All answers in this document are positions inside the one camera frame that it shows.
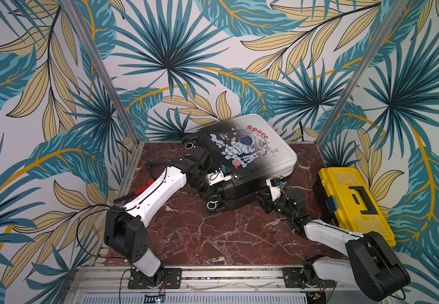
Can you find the left aluminium corner post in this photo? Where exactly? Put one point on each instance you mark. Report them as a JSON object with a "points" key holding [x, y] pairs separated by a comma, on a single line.
{"points": [[85, 35]]}

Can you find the red handled wrench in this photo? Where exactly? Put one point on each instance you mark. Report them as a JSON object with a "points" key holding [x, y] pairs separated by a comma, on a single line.
{"points": [[133, 194]]}

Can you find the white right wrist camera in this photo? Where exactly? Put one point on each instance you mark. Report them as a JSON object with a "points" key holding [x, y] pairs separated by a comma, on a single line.
{"points": [[275, 185]]}

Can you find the aluminium corner post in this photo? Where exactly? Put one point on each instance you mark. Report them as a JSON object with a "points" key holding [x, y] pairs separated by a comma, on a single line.
{"points": [[85, 35], [380, 36]]}

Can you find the right aluminium corner post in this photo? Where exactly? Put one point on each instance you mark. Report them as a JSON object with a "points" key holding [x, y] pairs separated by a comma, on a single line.
{"points": [[380, 36]]}

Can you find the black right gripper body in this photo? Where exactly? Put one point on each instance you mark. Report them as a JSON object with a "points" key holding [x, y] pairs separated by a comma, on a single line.
{"points": [[267, 197]]}

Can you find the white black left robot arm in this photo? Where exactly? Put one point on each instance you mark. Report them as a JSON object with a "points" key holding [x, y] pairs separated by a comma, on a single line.
{"points": [[126, 226]]}

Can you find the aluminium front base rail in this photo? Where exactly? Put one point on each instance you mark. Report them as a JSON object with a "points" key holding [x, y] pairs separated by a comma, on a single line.
{"points": [[206, 284]]}

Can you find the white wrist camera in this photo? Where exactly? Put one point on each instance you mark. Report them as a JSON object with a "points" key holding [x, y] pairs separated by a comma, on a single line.
{"points": [[217, 177], [275, 185]]}

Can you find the yellow black plastic toolbox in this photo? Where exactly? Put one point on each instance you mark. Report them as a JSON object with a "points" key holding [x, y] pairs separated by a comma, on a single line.
{"points": [[345, 201]]}

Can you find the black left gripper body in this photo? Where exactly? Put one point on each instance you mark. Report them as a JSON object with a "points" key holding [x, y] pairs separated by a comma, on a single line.
{"points": [[201, 183]]}

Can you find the white space-print kids suitcase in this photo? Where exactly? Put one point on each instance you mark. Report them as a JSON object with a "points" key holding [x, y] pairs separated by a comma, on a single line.
{"points": [[248, 149]]}

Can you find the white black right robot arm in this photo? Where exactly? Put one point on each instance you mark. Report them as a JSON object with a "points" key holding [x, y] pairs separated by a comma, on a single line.
{"points": [[369, 263]]}

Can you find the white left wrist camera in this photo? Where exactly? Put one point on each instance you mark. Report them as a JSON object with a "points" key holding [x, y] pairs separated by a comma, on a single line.
{"points": [[217, 177]]}

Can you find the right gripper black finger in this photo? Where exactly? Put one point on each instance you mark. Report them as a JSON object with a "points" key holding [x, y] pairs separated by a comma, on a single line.
{"points": [[264, 197], [267, 206]]}

